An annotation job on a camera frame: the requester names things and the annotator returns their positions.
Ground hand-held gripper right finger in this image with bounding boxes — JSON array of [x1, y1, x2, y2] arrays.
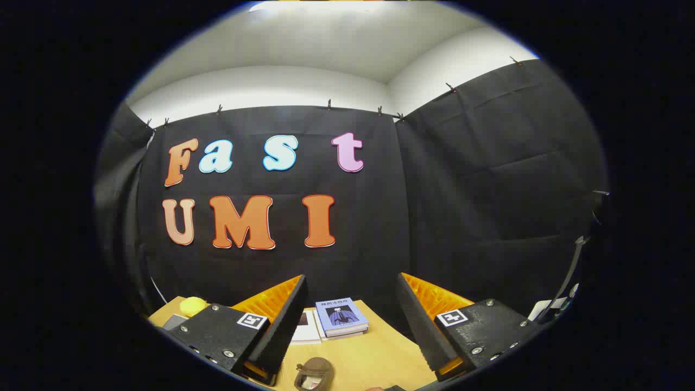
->
[[396, 272, 544, 382]]

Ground row of black cloth clips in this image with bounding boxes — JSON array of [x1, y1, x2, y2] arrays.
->
[[146, 56, 522, 128]]

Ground brown felt shoe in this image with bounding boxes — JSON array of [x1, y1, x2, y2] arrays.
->
[[294, 357, 334, 391]]

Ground blue book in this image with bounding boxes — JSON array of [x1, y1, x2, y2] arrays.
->
[[315, 297, 370, 333]]

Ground white book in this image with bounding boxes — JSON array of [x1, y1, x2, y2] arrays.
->
[[289, 310, 323, 346]]

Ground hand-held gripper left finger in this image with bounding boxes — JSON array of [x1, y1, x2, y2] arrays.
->
[[166, 274, 309, 387]]

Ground yellow bumpy plush ball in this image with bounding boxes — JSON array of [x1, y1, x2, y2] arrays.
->
[[179, 297, 209, 318]]

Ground white paper sheet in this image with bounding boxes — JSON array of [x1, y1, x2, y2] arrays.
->
[[529, 300, 565, 321]]

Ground grey metal stand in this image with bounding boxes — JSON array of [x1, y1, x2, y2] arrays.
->
[[551, 190, 610, 321]]

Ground white ceiling light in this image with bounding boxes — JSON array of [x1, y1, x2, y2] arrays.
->
[[249, 0, 296, 12]]

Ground black backdrop cloth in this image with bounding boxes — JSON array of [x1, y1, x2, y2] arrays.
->
[[93, 59, 609, 337]]

